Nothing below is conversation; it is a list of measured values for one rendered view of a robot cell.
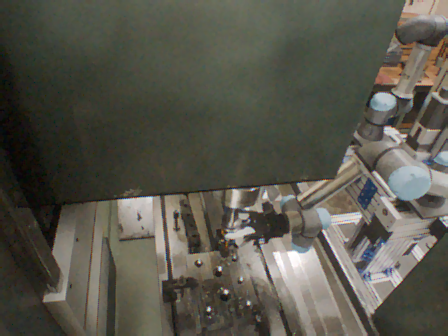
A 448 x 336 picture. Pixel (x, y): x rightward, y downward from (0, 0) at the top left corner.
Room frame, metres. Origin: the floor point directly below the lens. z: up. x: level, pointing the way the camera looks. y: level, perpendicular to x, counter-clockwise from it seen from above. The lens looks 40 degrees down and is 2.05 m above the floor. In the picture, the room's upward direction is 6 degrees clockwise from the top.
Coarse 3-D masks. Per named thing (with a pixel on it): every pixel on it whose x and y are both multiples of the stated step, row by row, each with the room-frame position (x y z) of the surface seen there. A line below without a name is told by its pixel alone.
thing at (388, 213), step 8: (384, 200) 1.00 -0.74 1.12; (376, 208) 1.00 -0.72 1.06; (384, 208) 0.97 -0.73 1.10; (392, 208) 0.95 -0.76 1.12; (400, 208) 0.98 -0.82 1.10; (408, 208) 0.98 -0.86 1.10; (384, 216) 0.95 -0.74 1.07; (392, 216) 0.91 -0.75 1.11; (400, 216) 0.91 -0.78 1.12; (384, 224) 0.92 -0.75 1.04; (392, 224) 0.89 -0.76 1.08; (400, 224) 0.90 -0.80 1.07; (408, 224) 0.92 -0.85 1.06; (416, 224) 0.93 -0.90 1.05; (424, 224) 0.95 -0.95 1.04
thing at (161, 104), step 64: (0, 0) 0.39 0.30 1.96; (64, 0) 0.41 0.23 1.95; (128, 0) 0.43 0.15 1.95; (192, 0) 0.45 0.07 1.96; (256, 0) 0.48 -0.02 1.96; (320, 0) 0.51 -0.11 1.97; (384, 0) 0.54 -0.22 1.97; (0, 64) 0.38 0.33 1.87; (64, 64) 0.40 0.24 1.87; (128, 64) 0.43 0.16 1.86; (192, 64) 0.46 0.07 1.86; (256, 64) 0.49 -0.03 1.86; (320, 64) 0.52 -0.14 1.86; (64, 128) 0.40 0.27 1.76; (128, 128) 0.43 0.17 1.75; (192, 128) 0.46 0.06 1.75; (256, 128) 0.49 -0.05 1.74; (320, 128) 0.53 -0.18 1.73; (64, 192) 0.39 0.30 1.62; (128, 192) 0.42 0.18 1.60; (192, 192) 0.46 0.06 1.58
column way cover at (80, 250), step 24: (72, 216) 0.49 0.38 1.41; (96, 216) 0.67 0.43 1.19; (72, 240) 0.41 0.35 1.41; (96, 240) 0.59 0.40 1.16; (72, 264) 0.36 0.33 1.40; (96, 264) 0.52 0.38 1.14; (72, 288) 0.31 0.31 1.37; (96, 288) 0.45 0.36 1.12; (72, 312) 0.27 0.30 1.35; (96, 312) 0.38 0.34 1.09
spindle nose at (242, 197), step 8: (216, 192) 0.56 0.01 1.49; (224, 192) 0.54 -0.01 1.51; (232, 192) 0.54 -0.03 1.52; (240, 192) 0.54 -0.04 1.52; (248, 192) 0.54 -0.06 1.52; (256, 192) 0.55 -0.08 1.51; (264, 192) 0.58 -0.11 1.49; (216, 200) 0.56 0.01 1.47; (224, 200) 0.54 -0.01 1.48; (232, 200) 0.54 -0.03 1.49; (240, 200) 0.54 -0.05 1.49; (248, 200) 0.54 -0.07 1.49; (256, 200) 0.56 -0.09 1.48
